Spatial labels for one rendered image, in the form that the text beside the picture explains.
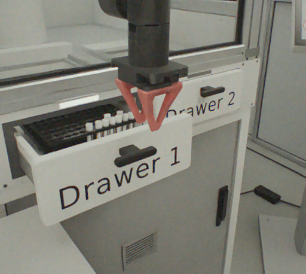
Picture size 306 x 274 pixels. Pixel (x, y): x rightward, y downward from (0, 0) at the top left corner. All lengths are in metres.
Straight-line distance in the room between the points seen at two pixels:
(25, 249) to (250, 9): 0.74
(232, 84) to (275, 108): 1.56
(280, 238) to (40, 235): 1.31
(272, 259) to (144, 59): 1.32
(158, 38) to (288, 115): 2.00
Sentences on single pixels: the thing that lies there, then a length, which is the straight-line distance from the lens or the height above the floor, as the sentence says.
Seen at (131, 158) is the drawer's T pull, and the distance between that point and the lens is 0.51.
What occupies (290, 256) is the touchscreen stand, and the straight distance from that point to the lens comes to 1.68.
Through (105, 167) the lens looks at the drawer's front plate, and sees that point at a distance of 0.54.
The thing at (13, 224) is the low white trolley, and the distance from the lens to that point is 0.67.
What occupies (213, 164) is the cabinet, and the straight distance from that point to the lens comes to 1.02.
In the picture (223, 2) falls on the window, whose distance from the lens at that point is 0.88.
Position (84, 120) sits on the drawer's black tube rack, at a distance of 0.67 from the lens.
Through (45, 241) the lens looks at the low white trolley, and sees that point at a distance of 0.61.
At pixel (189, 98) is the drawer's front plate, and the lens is 0.81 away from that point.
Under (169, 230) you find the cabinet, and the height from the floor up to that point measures 0.48.
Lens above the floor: 1.17
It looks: 23 degrees down
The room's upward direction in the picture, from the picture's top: straight up
